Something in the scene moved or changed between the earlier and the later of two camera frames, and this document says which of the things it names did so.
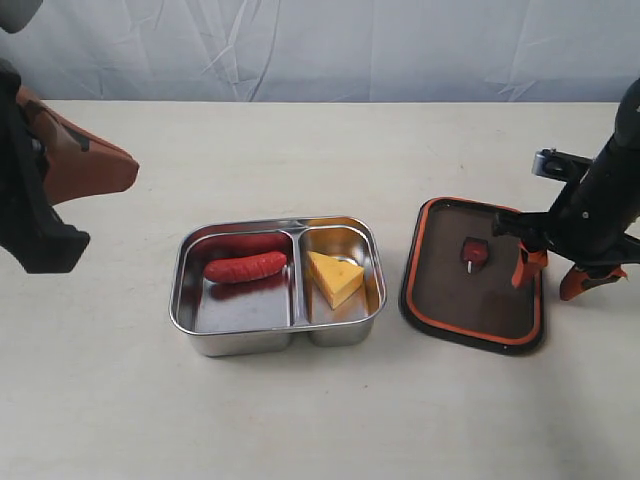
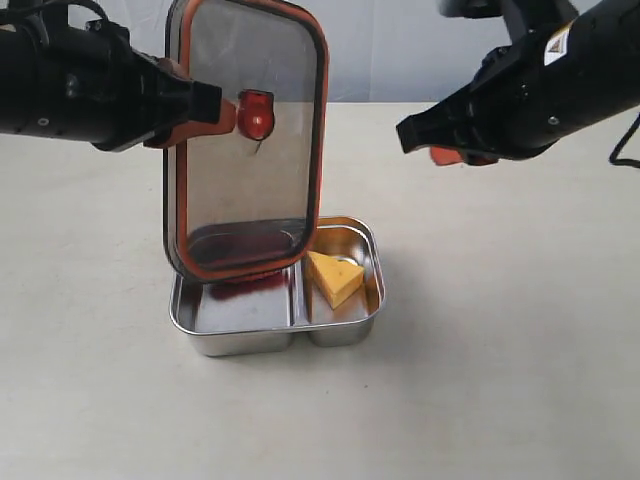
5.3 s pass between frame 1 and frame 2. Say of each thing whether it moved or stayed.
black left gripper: moved
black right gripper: moved
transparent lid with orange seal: moved
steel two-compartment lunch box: stayed
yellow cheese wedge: stayed
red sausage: moved
